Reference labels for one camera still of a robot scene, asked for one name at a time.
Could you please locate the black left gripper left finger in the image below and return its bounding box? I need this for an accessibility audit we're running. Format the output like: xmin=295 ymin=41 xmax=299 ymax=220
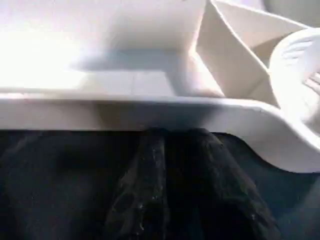
xmin=107 ymin=126 xmax=167 ymax=240

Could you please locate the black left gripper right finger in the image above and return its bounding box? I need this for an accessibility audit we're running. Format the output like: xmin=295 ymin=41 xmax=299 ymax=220
xmin=159 ymin=127 xmax=283 ymax=240

